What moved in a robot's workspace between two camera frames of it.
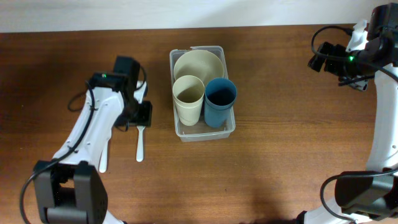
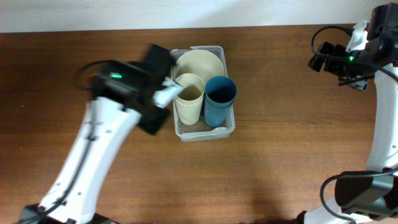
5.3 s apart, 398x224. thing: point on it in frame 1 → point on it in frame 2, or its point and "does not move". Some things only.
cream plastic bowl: [200, 63] does not move
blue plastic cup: [220, 94] does not move
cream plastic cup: [188, 93] does not move
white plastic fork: [103, 157] → [170, 91]
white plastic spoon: [140, 147] → [217, 130]
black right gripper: [331, 66] does not move
